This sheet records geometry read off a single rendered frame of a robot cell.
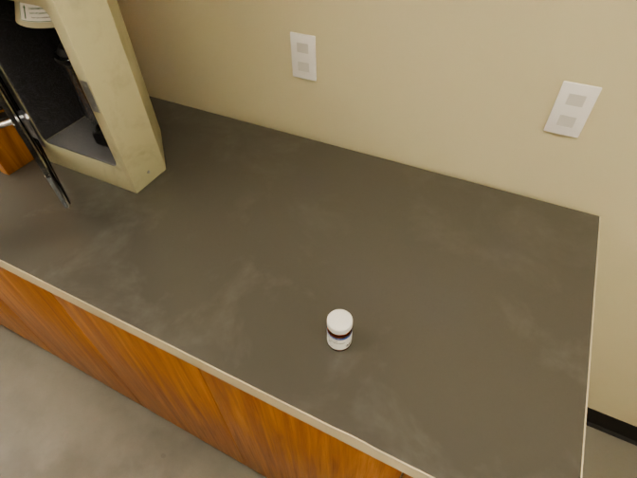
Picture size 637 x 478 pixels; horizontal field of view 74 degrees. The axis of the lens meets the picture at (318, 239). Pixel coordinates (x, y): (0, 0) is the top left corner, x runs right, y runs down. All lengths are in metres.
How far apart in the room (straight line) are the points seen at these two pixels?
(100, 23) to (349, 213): 0.64
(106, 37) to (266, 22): 0.39
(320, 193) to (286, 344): 0.42
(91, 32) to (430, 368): 0.90
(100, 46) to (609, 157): 1.09
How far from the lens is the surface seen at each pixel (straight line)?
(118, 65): 1.07
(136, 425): 1.88
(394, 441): 0.73
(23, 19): 1.11
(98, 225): 1.12
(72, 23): 1.00
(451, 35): 1.03
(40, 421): 2.06
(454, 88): 1.07
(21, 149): 1.42
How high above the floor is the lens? 1.63
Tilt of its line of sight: 47 degrees down
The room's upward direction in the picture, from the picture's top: 2 degrees counter-clockwise
